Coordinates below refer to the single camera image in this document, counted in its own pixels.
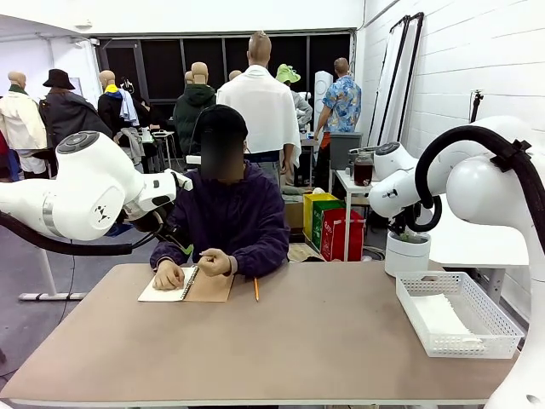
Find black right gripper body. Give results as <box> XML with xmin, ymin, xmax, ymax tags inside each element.
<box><xmin>389</xmin><ymin>207</ymin><xmax>410</xmax><ymax>236</ymax></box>

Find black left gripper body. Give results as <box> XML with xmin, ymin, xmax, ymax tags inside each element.
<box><xmin>159</xmin><ymin>224</ymin><xmax>192</xmax><ymax>251</ymax></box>

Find spiral notebook brown cover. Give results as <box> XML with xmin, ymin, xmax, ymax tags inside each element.
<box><xmin>136</xmin><ymin>264</ymin><xmax>235</xmax><ymax>303</ymax></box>

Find white paper sheet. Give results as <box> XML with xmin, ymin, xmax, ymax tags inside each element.
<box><xmin>410</xmin><ymin>293</ymin><xmax>486</xmax><ymax>347</ymax></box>

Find person's right forearm purple sleeve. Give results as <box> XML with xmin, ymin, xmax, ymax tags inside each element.
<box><xmin>149</xmin><ymin>242</ymin><xmax>182</xmax><ymax>272</ymax></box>

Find person's left forearm purple sleeve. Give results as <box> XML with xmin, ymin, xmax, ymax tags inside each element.
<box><xmin>227</xmin><ymin>242</ymin><xmax>290</xmax><ymax>278</ymax></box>

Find person's left hand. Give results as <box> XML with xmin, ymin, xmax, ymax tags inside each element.
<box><xmin>198</xmin><ymin>249</ymin><xmax>233</xmax><ymax>277</ymax></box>

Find person's right hand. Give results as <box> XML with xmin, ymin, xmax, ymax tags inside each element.
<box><xmin>152</xmin><ymin>259</ymin><xmax>186</xmax><ymax>291</ymax></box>

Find white cylindrical bin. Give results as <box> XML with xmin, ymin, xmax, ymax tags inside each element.
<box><xmin>384</xmin><ymin>231</ymin><xmax>432</xmax><ymax>278</ymax></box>

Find person in purple jacket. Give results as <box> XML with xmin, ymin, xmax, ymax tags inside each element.
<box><xmin>149</xmin><ymin>160</ymin><xmax>290</xmax><ymax>278</ymax></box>

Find glass jar dark liquid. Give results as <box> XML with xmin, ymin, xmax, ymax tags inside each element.
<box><xmin>353</xmin><ymin>153</ymin><xmax>375</xmax><ymax>187</ymax></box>

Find white work table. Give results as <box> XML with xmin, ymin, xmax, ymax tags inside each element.
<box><xmin>427</xmin><ymin>193</ymin><xmax>531</xmax><ymax>299</ymax></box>

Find red shopping bag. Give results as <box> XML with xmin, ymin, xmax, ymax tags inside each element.
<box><xmin>319</xmin><ymin>208</ymin><xmax>366</xmax><ymax>262</ymax></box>

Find green shopping bag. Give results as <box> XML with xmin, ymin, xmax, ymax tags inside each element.
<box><xmin>312</xmin><ymin>199</ymin><xmax>347</xmax><ymax>252</ymax></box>

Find yellow shopping bag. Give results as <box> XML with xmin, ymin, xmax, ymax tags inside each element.
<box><xmin>302</xmin><ymin>192</ymin><xmax>340</xmax><ymax>246</ymax></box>

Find grey bin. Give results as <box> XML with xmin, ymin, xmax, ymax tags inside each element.
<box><xmin>330</xmin><ymin>131</ymin><xmax>364</xmax><ymax>171</ymax></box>

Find small white background table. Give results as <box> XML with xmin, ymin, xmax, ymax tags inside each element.
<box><xmin>140</xmin><ymin>130</ymin><xmax>176</xmax><ymax>171</ymax></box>

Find cardboard box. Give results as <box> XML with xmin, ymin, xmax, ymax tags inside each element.
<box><xmin>284</xmin><ymin>199</ymin><xmax>306</xmax><ymax>229</ymax></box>

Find grey green cloth pile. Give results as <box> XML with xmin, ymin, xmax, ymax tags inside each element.
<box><xmin>283</xmin><ymin>186</ymin><xmax>316</xmax><ymax>204</ymax></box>

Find white perforated plastic basket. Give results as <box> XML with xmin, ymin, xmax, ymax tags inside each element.
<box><xmin>394</xmin><ymin>271</ymin><xmax>525</xmax><ymax>359</ymax></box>

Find black cap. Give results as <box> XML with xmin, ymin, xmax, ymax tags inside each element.
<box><xmin>193</xmin><ymin>104</ymin><xmax>250</xmax><ymax>144</ymax></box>

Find mannequin in green hoodie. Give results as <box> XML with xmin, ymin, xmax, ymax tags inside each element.
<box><xmin>173</xmin><ymin>61</ymin><xmax>217</xmax><ymax>154</ymax></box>

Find black tripod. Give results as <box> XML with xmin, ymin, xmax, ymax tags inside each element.
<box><xmin>468</xmin><ymin>89</ymin><xmax>485</xmax><ymax>124</ymax></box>

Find white table leg stand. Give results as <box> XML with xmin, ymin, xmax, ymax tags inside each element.
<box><xmin>19</xmin><ymin>249</ymin><xmax>89</xmax><ymax>302</ymax></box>

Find mannequin black jacket yellow collar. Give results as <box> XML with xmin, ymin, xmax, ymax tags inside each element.
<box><xmin>97</xmin><ymin>70</ymin><xmax>150</xmax><ymax>141</ymax></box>

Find mannequin with white cloth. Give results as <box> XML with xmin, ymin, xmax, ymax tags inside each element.
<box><xmin>215</xmin><ymin>30</ymin><xmax>302</xmax><ymax>171</ymax></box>

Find tall white air purifier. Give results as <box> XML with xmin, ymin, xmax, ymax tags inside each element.
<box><xmin>313</xmin><ymin>70</ymin><xmax>335</xmax><ymax>116</ymax></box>

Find black framed white panel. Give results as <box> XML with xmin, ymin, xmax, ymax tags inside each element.
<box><xmin>368</xmin><ymin>14</ymin><xmax>410</xmax><ymax>148</ymax></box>
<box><xmin>393</xmin><ymin>11</ymin><xmax>425</xmax><ymax>148</ymax></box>

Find mannequin with black hat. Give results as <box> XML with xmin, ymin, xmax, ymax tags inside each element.
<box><xmin>40</xmin><ymin>68</ymin><xmax>114</xmax><ymax>150</ymax></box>

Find mannequin with green hat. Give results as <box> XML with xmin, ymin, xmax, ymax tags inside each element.
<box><xmin>275</xmin><ymin>63</ymin><xmax>314</xmax><ymax>127</ymax></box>

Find mannequin in cream coat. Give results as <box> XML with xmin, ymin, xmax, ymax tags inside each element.
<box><xmin>0</xmin><ymin>71</ymin><xmax>48</xmax><ymax>180</ymax></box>

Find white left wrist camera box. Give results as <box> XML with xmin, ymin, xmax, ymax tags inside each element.
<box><xmin>169</xmin><ymin>169</ymin><xmax>193</xmax><ymax>191</ymax></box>

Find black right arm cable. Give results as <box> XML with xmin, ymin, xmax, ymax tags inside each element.
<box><xmin>404</xmin><ymin>125</ymin><xmax>545</xmax><ymax>233</ymax></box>

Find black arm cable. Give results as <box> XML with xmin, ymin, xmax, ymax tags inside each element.
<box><xmin>404</xmin><ymin>125</ymin><xmax>545</xmax><ymax>233</ymax></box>
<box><xmin>0</xmin><ymin>211</ymin><xmax>165</xmax><ymax>256</ymax></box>

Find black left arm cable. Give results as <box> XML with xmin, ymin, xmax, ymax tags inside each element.
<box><xmin>0</xmin><ymin>211</ymin><xmax>165</xmax><ymax>256</ymax></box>

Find dark window wall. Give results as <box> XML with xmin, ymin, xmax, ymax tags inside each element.
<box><xmin>97</xmin><ymin>28</ymin><xmax>357</xmax><ymax>103</ymax></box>

